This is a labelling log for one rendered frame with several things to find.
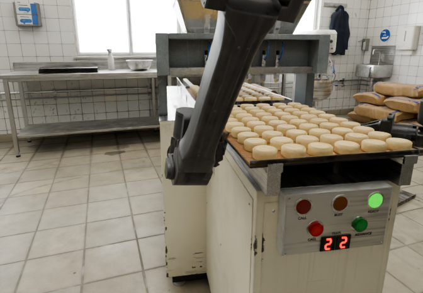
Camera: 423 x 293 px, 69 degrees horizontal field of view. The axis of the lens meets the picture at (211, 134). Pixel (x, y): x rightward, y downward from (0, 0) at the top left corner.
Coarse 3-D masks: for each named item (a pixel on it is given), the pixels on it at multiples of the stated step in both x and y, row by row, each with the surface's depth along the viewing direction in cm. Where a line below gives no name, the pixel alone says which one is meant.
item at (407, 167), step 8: (256, 104) 157; (368, 160) 74; (376, 160) 71; (384, 160) 69; (392, 160) 66; (400, 160) 64; (408, 160) 63; (416, 160) 63; (368, 168) 74; (376, 168) 71; (384, 168) 69; (392, 168) 66; (400, 168) 64; (408, 168) 64; (384, 176) 69; (392, 176) 66; (400, 176) 64; (408, 176) 64; (400, 184) 65; (408, 184) 65
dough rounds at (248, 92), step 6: (246, 84) 182; (192, 90) 166; (198, 90) 156; (240, 90) 164; (246, 90) 156; (252, 90) 156; (258, 90) 156; (264, 90) 156; (240, 96) 141; (246, 96) 135; (252, 96) 136; (258, 96) 136; (264, 96) 134; (270, 96) 138; (276, 96) 134; (282, 96) 134
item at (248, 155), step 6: (228, 138) 77; (234, 138) 77; (234, 144) 72; (240, 144) 72; (240, 150) 68; (306, 150) 68; (360, 150) 68; (246, 156) 64; (282, 156) 64; (306, 156) 64
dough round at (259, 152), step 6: (252, 150) 62; (258, 150) 61; (264, 150) 61; (270, 150) 61; (276, 150) 62; (252, 156) 62; (258, 156) 61; (264, 156) 60; (270, 156) 60; (276, 156) 61
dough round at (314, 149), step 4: (308, 144) 66; (312, 144) 65; (316, 144) 65; (320, 144) 65; (324, 144) 65; (328, 144) 65; (308, 148) 64; (312, 148) 63; (316, 148) 63; (320, 148) 62; (324, 148) 62; (328, 148) 62; (332, 148) 63; (308, 152) 65; (312, 152) 63; (316, 152) 63; (320, 152) 62; (324, 152) 62; (328, 152) 62; (332, 152) 64
